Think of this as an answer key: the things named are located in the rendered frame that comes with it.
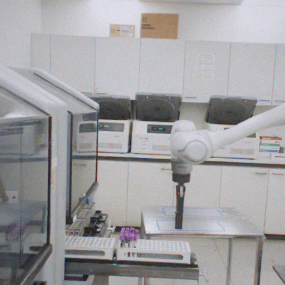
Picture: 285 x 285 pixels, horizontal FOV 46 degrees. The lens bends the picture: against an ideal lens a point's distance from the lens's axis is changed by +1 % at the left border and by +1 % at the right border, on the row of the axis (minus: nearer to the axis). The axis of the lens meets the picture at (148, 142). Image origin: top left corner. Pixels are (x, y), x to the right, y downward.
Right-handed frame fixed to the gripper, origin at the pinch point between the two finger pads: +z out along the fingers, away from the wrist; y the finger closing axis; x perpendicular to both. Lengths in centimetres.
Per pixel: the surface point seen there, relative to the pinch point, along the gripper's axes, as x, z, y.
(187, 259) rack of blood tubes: 4.0, 14.3, 4.9
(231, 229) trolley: 30.5, 15.4, -34.8
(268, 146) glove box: 126, -5, -269
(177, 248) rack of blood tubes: 0.0, 11.2, 1.9
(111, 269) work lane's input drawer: -26.4, 19.2, 6.7
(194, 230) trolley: 11.0, 15.4, -31.2
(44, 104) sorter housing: -46, -46, 32
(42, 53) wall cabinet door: -144, -101, -258
